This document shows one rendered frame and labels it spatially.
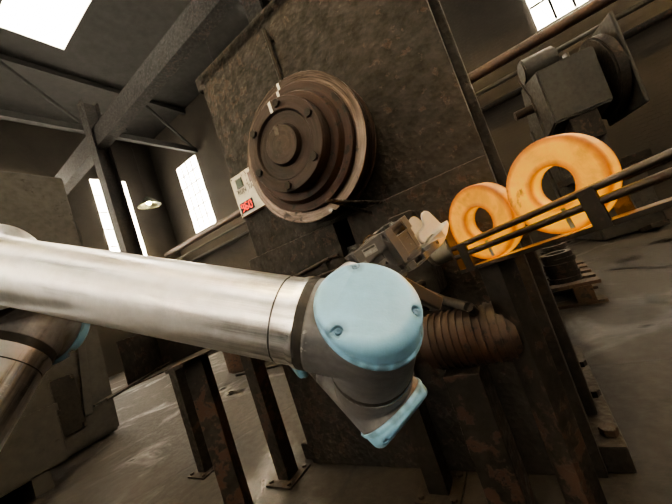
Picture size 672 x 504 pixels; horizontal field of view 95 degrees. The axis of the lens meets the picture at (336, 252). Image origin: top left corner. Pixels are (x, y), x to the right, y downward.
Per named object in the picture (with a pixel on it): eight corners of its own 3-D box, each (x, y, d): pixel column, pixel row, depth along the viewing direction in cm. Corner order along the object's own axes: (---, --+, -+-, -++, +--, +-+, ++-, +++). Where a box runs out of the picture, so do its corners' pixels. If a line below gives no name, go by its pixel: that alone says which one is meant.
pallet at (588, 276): (423, 333, 252) (405, 282, 254) (446, 306, 320) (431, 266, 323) (609, 301, 187) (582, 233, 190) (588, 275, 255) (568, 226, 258)
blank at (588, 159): (502, 167, 58) (490, 170, 56) (591, 108, 44) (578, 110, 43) (541, 242, 55) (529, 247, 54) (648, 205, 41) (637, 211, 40)
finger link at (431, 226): (443, 196, 56) (411, 222, 52) (461, 223, 56) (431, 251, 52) (432, 202, 58) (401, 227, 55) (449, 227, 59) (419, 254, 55)
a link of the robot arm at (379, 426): (382, 441, 29) (300, 351, 35) (380, 465, 37) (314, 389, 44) (442, 370, 33) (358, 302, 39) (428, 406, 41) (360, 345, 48)
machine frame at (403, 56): (372, 380, 191) (283, 120, 202) (583, 356, 136) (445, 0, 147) (302, 463, 128) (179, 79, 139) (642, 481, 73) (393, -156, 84)
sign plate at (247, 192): (245, 218, 136) (233, 180, 137) (288, 194, 123) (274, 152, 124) (241, 218, 134) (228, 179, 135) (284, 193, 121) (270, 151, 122)
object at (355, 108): (283, 240, 115) (245, 125, 118) (396, 188, 91) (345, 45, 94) (271, 242, 110) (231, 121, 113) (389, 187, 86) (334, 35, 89)
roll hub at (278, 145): (275, 206, 102) (249, 129, 104) (343, 169, 88) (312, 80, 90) (263, 206, 98) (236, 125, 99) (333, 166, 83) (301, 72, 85)
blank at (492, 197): (448, 202, 72) (437, 205, 70) (503, 166, 58) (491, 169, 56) (477, 263, 69) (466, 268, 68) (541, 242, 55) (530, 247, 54)
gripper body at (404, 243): (408, 212, 51) (357, 252, 46) (437, 254, 52) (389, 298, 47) (384, 224, 58) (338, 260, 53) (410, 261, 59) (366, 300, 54)
